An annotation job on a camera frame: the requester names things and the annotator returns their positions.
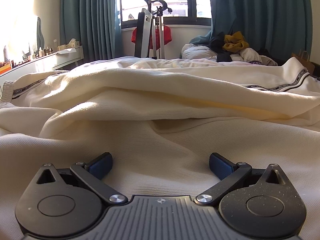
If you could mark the teal garment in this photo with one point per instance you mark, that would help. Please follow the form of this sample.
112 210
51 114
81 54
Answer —
200 40

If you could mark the row of cosmetic bottles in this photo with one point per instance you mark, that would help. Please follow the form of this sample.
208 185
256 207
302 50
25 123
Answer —
46 50

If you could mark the white clothes with purple print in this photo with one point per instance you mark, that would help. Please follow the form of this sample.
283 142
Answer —
250 55

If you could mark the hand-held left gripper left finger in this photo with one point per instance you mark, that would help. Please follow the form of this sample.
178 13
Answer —
100 166

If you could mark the pink white duvet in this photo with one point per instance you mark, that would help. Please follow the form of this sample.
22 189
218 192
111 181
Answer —
175 62

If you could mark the brown paper bag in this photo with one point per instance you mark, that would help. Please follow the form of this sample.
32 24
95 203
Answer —
303 61

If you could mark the black garment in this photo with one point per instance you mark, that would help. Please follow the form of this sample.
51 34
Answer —
223 56

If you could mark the metal folding trolley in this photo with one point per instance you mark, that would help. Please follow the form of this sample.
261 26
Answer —
160 30

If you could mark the grey vase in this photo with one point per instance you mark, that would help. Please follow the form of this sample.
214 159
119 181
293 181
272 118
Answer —
5 53

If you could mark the cream sweatpants with striped tape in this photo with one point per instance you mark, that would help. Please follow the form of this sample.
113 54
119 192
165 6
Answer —
160 92

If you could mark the white crumpled quilt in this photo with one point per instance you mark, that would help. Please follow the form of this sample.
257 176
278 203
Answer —
197 51

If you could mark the grey-green hanging garment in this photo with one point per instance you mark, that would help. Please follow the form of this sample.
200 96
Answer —
40 35

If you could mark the teal curtain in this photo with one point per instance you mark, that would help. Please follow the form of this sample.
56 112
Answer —
262 12
95 17

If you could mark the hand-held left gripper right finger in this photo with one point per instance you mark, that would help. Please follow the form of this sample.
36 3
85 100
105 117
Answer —
221 166

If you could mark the white upright appliance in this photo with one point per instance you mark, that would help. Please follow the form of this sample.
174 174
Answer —
145 35

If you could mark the wooden tissue box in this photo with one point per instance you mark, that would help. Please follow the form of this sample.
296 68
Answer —
73 43

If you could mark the white dressing table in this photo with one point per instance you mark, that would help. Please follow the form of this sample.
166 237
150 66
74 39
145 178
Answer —
57 60

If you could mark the red bag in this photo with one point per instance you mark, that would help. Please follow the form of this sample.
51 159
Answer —
166 36

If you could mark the black framed window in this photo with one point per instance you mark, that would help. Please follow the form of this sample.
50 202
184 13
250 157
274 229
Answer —
180 0

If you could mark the yellow garment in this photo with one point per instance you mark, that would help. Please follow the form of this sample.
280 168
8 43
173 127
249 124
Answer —
236 43

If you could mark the orange box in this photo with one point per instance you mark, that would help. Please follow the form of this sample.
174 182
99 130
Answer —
5 70

